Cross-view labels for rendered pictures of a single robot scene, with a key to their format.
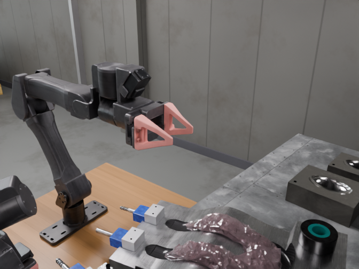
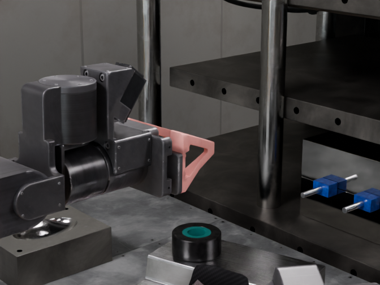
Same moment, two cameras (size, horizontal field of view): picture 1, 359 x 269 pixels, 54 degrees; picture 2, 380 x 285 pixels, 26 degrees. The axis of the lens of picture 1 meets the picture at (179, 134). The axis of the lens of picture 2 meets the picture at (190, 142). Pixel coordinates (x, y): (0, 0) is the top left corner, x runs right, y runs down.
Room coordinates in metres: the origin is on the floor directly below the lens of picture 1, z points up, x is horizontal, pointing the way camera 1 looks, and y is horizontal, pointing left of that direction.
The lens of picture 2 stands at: (0.48, 0.91, 1.48)
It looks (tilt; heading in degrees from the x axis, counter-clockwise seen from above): 17 degrees down; 277
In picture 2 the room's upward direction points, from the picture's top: straight up
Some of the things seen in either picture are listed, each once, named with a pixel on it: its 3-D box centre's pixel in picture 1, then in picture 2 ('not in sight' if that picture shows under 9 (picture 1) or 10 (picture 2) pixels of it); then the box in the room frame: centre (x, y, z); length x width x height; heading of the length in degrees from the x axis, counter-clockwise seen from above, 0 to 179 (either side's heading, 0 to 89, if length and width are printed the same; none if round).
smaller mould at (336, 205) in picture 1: (327, 193); (45, 245); (0.92, -0.46, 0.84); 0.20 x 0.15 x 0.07; 47
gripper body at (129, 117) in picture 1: (136, 119); (117, 162); (0.66, 0.09, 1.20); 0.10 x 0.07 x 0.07; 143
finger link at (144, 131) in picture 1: (157, 132); (176, 152); (0.60, 0.04, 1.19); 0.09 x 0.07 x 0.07; 53
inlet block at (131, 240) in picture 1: (117, 237); not in sight; (0.70, 0.16, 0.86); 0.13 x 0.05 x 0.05; 65
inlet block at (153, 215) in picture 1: (139, 213); not in sight; (0.79, 0.11, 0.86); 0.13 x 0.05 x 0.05; 65
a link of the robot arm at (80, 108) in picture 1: (104, 89); (40, 142); (0.72, 0.16, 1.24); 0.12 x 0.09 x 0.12; 53
